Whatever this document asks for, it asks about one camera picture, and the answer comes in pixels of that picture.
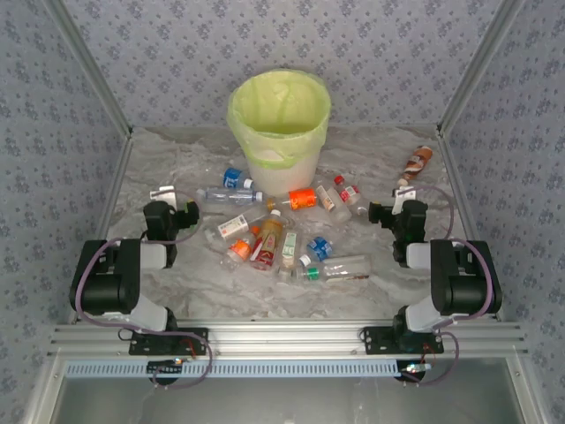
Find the aluminium frame post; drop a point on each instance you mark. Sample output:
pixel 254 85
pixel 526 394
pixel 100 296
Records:
pixel 90 70
pixel 481 66

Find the aluminium mounting rail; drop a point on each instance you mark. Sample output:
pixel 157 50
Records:
pixel 287 338

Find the green white label bottle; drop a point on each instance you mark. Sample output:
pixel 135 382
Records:
pixel 289 249

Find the small blue label bottle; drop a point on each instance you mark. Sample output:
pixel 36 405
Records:
pixel 231 178

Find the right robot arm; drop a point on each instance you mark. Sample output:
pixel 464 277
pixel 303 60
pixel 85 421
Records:
pixel 463 282

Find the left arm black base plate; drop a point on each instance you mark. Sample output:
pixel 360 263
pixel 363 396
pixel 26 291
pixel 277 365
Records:
pixel 194 346

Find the long clear plastic bottle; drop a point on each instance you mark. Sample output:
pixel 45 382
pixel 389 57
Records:
pixel 225 196

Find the orange label plastic bottle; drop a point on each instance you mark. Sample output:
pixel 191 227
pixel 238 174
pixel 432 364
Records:
pixel 302 199

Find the red cap clear bottle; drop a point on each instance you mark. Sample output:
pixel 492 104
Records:
pixel 351 194

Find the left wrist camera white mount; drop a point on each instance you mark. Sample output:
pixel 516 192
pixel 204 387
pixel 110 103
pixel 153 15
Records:
pixel 163 194

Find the clear bottle white red label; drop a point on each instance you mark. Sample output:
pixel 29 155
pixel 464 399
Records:
pixel 234 227

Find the brown swirl label bottle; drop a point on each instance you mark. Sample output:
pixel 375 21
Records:
pixel 417 161

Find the white waste bin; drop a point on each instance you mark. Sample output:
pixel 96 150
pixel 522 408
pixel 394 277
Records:
pixel 282 181

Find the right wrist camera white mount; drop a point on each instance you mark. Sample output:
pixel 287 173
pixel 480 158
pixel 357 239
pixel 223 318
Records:
pixel 404 195

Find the blue label white cap bottle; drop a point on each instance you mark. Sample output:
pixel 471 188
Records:
pixel 320 248

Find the orange cap orange label bottle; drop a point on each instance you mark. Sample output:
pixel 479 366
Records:
pixel 240 248

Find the clear bottle orange white label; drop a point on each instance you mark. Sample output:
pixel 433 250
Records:
pixel 327 201

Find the yellow-green bin liner bag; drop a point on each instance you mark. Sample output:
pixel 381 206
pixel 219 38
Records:
pixel 265 101

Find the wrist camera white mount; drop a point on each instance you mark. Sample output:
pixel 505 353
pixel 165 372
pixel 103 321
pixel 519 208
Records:
pixel 404 195
pixel 163 194

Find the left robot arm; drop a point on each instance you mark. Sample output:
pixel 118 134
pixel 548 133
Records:
pixel 110 282

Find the grey metal panel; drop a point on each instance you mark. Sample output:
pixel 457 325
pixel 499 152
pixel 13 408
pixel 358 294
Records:
pixel 282 402

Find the green cap clear bottle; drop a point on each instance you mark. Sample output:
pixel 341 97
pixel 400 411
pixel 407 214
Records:
pixel 344 267

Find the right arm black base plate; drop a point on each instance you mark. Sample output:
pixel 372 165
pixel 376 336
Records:
pixel 375 340

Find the tea bottle red label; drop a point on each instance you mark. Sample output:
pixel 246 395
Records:
pixel 267 240

